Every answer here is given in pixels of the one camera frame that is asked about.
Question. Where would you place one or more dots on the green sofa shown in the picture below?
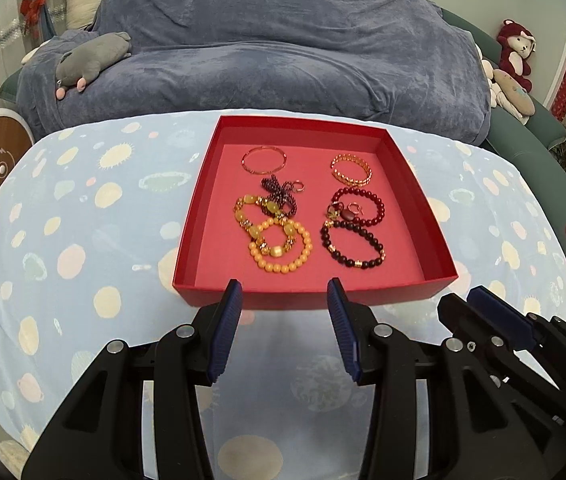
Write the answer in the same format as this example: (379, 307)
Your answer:
(528, 145)

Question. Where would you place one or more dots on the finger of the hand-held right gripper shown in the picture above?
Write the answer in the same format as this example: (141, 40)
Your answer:
(458, 317)
(500, 315)

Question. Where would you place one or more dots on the red plush monkey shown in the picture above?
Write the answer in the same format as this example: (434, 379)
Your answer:
(510, 60)

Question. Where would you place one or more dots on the red curtain bow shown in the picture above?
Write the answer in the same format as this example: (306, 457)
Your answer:
(30, 7)

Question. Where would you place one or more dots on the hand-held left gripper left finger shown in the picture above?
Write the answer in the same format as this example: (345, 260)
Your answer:
(225, 330)

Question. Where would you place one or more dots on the red cardboard box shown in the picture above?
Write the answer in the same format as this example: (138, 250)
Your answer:
(308, 160)

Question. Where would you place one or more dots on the blue-grey sofa cover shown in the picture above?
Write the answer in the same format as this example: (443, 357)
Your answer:
(288, 60)

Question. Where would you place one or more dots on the thin red gold bangle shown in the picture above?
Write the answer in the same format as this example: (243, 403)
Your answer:
(242, 161)

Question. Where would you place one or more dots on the grey plush mouse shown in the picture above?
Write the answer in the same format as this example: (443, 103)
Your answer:
(93, 57)

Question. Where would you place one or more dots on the beige plush toy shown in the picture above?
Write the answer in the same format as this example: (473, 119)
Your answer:
(513, 95)

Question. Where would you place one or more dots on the planet print tablecloth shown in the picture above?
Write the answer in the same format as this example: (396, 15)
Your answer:
(88, 210)

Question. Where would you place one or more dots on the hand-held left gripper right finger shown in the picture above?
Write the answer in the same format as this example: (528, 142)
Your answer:
(345, 330)

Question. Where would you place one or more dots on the blue curtain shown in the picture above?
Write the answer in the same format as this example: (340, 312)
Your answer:
(45, 10)

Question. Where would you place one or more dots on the cream fluffy rug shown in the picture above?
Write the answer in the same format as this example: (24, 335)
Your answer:
(10, 455)

